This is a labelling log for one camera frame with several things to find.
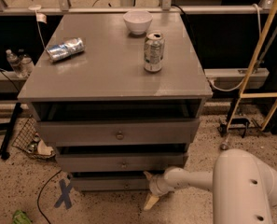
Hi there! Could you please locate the black stand leg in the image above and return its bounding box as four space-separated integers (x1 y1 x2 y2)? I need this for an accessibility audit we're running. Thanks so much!
0 103 22 160

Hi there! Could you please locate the green object on floor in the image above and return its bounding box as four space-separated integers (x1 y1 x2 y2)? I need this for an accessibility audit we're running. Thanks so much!
12 210 32 224

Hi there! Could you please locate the white cable right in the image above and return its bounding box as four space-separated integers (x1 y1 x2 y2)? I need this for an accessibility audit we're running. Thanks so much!
208 3 263 92

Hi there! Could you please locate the clear water bottle left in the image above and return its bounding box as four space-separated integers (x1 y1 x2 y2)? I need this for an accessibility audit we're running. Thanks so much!
6 49 27 78

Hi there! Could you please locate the black clamp on floor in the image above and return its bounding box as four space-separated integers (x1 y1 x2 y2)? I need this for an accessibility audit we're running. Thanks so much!
217 118 250 138

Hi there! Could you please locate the grey drawer cabinet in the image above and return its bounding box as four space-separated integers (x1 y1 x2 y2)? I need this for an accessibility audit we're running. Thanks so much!
19 13 212 179

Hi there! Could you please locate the black floor cable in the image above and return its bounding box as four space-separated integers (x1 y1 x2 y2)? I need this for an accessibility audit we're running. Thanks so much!
36 169 62 224

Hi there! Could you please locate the grey top drawer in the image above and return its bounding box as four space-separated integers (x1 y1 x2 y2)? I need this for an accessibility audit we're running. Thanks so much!
35 119 200 147

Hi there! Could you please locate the plastic bottle on floor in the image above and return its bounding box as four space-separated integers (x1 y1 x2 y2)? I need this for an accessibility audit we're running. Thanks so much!
219 134 230 150

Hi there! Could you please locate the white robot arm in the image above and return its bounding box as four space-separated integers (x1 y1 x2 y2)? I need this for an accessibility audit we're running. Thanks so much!
144 149 277 224

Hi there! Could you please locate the white lamp with cord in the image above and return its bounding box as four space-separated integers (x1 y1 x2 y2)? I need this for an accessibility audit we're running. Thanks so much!
28 0 47 49

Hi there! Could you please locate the wire basket with items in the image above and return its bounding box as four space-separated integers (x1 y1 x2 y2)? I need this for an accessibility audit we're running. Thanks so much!
12 118 55 160

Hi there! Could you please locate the grey middle drawer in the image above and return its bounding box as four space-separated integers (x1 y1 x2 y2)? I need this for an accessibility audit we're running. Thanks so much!
56 153 187 173

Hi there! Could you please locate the grey bottom drawer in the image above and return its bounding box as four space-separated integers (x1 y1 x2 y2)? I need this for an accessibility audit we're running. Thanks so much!
70 175 148 191

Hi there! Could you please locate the grey drawer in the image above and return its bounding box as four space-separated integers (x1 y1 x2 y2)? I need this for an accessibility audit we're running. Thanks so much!
35 119 200 147
56 153 187 173
70 175 148 191

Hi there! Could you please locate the yellow wooden frame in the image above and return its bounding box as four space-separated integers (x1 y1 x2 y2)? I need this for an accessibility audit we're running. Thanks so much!
226 0 277 132

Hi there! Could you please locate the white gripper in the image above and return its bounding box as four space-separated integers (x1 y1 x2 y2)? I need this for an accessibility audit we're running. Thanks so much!
143 171 175 211

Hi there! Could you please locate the white bowl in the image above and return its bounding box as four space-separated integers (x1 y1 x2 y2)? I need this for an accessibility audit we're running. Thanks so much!
123 10 153 35

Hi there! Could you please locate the crushed blue soda can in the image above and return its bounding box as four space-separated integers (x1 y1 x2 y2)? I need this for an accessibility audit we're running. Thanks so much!
47 37 85 63

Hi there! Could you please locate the upright soda can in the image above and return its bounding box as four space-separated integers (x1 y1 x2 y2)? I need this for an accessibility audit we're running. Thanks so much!
144 31 165 73

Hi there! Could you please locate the blue tape cross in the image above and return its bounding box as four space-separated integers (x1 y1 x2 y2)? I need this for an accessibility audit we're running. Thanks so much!
54 179 72 210

